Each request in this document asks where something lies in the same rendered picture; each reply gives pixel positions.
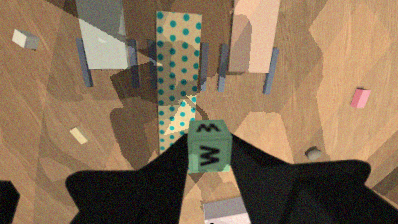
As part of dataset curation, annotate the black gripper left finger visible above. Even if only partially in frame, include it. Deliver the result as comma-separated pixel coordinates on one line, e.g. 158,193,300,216
65,133,189,224

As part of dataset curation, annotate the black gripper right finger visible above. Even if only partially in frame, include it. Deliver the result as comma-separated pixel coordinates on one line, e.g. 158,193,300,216
231,133,371,224

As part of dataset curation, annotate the green labelled cube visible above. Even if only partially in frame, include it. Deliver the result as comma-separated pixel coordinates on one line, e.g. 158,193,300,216
187,120,232,173

